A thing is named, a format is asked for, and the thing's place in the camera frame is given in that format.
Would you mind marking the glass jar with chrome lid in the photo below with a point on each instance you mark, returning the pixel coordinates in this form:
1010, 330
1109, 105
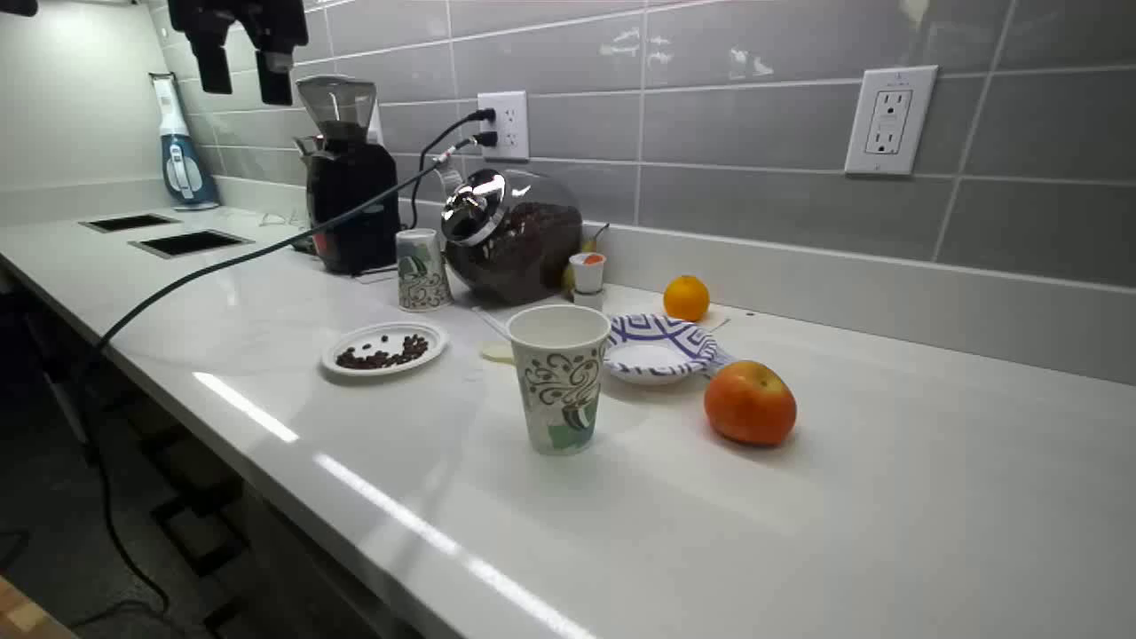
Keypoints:
508, 237

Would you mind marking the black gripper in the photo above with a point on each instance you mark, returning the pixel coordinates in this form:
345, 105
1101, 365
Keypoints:
269, 22

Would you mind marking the large red orange apple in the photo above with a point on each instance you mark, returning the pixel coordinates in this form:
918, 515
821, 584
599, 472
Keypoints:
750, 402

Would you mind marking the upright patterned paper cup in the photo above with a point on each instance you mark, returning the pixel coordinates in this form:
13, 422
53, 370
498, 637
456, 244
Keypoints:
559, 365

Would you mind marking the white wall outlet with plugs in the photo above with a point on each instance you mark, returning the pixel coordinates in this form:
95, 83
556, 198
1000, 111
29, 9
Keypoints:
508, 122

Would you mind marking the small orange fruit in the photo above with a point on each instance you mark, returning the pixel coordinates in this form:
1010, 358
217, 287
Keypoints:
685, 300

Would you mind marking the small white orange-top container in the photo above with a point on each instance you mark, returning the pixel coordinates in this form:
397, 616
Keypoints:
588, 272

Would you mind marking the upside-down patterned paper cup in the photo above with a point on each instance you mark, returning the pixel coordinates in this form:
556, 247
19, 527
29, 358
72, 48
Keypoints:
419, 267

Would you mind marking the blue patterned paper bowl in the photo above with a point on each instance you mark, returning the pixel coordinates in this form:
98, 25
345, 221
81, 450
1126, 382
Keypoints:
655, 350

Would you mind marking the white wall outlet right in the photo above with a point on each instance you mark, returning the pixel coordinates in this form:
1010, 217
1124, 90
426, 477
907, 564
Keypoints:
889, 122

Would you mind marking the white paper plate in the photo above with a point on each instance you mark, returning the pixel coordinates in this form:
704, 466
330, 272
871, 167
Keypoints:
397, 330

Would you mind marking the black coffee grinder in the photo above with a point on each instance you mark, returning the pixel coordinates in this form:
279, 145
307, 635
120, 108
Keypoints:
350, 180

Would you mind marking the dark coffee beans pile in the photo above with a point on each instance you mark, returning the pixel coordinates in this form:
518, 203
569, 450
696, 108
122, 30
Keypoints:
382, 353

